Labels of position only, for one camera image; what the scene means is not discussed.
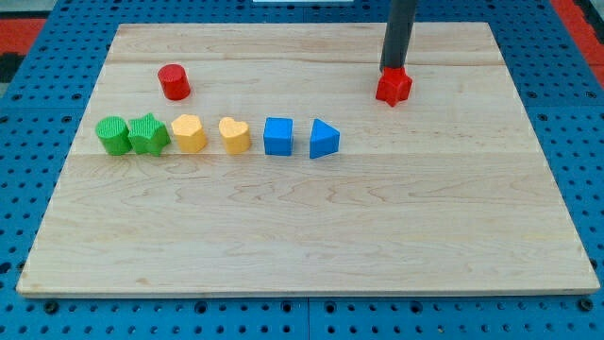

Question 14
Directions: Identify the blue triangle block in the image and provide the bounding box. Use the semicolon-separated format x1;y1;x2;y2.
310;119;341;159

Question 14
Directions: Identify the blue cube block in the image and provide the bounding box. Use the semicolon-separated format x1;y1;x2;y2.
263;117;294;156

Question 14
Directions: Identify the yellow heart block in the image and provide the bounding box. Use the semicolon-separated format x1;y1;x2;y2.
218;117;251;155

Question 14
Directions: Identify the yellow hexagon block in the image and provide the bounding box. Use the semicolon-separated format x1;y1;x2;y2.
171;114;208;153

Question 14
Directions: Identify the red star block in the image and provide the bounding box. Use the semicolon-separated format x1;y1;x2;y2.
376;67;412;107

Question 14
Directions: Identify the light wooden board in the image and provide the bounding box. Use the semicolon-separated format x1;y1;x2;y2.
17;23;600;298

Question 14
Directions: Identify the red cylinder block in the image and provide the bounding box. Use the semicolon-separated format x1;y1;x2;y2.
158;63;191;101

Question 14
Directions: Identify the green star block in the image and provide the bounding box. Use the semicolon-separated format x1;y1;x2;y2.
128;112;171;157

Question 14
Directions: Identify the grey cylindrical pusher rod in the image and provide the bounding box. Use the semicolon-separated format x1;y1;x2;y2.
379;0;418;72

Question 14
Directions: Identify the green cylinder block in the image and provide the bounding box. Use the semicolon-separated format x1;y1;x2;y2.
95;116;132;156

